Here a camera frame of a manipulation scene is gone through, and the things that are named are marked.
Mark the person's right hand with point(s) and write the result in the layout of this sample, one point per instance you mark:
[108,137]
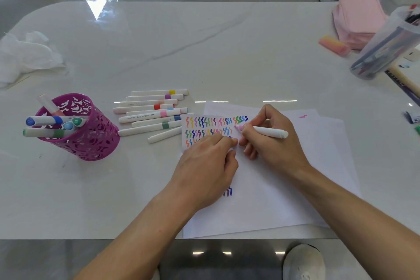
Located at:
[279,148]

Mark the person's left hand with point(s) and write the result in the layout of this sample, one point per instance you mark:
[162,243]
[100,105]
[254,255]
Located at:
[200,174]

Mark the person's right thumb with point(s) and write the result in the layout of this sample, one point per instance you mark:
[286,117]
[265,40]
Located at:
[251,148]

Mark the person's left thumb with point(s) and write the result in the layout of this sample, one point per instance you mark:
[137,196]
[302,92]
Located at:
[232,168]

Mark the pink-tipped white felt pen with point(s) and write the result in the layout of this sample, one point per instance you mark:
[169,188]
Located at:
[272,132]

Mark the small card with coloured squiggles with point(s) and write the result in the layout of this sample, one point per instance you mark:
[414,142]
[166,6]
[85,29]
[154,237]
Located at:
[197,125]

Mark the person's right forearm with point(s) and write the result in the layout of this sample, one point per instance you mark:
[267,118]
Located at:
[354,224]

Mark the person's left forearm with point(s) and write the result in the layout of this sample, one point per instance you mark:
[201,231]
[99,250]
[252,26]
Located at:
[141,237]

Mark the white paper sheet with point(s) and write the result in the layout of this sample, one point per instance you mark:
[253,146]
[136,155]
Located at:
[262,197]
[338,158]

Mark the row of white markers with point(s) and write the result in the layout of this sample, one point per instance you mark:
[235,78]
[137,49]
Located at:
[147,115]

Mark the person's white shoe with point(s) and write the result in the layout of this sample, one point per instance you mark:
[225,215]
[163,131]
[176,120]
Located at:
[303,263]

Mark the pink and yellow eraser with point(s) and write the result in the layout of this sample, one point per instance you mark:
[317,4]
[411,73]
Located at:
[334,45]

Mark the purple cut-out pen holder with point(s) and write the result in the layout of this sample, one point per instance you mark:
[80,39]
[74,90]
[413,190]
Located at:
[88,135]

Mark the teal-capped marker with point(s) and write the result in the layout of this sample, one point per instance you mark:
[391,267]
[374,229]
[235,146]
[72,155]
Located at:
[77,121]

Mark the small blue packet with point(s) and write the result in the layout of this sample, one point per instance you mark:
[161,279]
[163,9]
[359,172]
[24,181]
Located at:
[412,117]

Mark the clear plastic jar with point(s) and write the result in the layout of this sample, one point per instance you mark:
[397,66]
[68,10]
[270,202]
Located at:
[384,50]

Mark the pink fabric pencil pouch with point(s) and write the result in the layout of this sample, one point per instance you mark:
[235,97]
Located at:
[359,20]

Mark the small green item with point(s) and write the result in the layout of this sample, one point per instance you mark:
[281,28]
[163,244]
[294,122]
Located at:
[417,130]

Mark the dark box with beige edge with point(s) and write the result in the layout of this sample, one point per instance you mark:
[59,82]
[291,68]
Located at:
[405,81]

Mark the light-blue-capped marker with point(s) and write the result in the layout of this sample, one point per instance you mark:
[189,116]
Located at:
[68,125]

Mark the dark-green-banded white marker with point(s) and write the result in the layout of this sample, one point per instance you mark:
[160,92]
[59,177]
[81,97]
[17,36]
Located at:
[49,132]

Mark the pink-banded white marker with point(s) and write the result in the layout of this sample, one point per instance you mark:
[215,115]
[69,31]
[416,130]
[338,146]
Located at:
[49,104]

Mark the blue-capped white marker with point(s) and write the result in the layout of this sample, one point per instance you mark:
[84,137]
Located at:
[42,121]

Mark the crumpled white tissue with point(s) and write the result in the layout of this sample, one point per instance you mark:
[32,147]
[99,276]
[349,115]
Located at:
[26,56]

